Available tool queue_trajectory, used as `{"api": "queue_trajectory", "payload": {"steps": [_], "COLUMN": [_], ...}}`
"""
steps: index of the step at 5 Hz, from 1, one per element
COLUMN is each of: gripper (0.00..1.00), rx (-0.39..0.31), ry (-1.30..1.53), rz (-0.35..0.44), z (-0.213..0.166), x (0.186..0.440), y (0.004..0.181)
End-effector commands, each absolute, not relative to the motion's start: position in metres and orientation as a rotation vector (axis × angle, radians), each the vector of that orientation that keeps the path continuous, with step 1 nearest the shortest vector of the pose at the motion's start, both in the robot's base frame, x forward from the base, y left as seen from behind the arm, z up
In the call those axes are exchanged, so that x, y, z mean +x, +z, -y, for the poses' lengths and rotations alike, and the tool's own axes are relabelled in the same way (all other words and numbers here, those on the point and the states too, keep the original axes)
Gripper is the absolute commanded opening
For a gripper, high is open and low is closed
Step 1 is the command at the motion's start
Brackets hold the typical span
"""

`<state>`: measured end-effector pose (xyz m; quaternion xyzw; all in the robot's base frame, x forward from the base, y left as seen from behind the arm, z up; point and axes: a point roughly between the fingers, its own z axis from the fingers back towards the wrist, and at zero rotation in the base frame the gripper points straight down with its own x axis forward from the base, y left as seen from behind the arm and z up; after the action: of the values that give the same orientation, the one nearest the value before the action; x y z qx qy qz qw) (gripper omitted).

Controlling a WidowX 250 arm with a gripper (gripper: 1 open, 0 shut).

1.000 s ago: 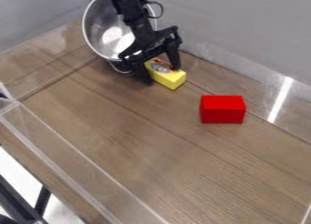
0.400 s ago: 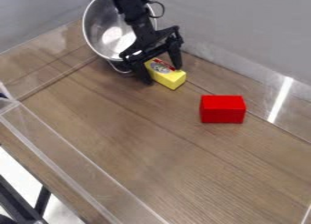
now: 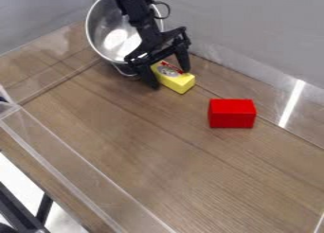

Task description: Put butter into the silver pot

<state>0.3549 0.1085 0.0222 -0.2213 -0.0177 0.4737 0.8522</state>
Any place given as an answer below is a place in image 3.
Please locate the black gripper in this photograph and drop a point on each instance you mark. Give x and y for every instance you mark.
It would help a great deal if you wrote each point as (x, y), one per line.
(158, 45)

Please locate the yellow butter block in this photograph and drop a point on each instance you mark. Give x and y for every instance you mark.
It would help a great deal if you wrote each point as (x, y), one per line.
(173, 77)

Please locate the silver steel pot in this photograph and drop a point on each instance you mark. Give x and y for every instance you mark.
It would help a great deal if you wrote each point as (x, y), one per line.
(110, 35)

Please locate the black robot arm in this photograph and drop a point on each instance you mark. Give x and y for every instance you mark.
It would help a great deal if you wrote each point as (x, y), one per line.
(140, 9)

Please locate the red rectangular block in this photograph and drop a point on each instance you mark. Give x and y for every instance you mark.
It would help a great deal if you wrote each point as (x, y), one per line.
(232, 113)

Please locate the clear acrylic front barrier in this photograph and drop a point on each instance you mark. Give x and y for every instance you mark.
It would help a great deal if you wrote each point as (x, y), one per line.
(110, 202)

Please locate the black table leg frame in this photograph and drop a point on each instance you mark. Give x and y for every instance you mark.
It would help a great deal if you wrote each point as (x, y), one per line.
(22, 220)

